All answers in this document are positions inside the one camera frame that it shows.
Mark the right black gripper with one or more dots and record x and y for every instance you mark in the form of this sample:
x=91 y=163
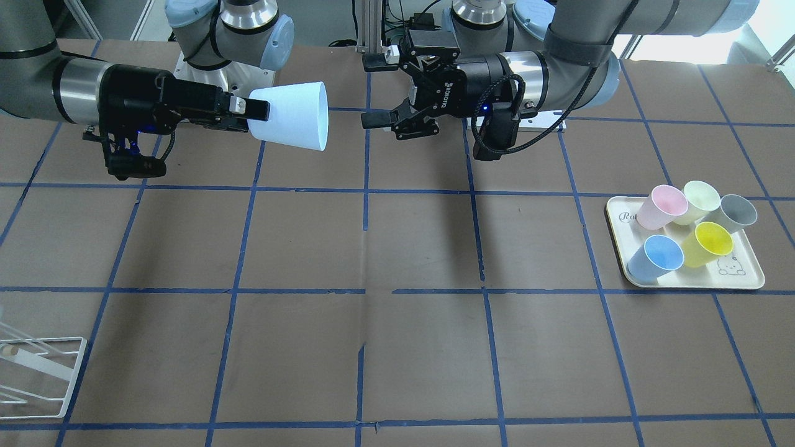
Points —
x=131 y=93

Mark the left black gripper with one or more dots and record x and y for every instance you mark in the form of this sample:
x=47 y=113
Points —
x=479 y=79

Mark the light blue plastic cup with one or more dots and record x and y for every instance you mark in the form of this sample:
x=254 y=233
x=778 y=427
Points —
x=299 y=116

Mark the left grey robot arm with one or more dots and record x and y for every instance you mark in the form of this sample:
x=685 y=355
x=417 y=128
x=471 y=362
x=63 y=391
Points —
x=558 y=55

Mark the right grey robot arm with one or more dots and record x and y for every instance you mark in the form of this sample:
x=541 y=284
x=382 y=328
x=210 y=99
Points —
x=39 y=81

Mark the pink plastic cup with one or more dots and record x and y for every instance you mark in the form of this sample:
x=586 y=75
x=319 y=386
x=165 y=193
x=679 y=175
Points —
x=661 y=207

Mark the pale green plastic cup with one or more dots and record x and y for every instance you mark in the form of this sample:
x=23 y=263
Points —
x=702 y=199

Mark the yellow plastic cup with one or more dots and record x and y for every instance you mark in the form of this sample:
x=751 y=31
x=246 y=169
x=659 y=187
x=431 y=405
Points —
x=707 y=242

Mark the grey plastic cup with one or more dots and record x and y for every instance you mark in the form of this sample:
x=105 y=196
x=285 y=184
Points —
x=734 y=213

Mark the wooden rack dowel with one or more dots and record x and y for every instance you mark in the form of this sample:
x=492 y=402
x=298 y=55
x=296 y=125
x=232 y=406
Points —
x=9 y=351

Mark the cream plastic tray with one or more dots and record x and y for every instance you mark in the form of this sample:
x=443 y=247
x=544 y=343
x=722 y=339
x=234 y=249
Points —
x=738 y=270

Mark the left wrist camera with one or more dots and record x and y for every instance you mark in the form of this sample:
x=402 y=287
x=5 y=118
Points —
x=496 y=134

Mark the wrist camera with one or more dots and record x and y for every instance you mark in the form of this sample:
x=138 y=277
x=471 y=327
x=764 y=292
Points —
x=122 y=156
x=496 y=134

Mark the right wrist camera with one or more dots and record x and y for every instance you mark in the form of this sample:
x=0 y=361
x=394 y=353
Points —
x=122 y=156

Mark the white wire cup rack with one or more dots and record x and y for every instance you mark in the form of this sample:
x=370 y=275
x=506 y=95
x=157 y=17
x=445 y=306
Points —
x=39 y=382

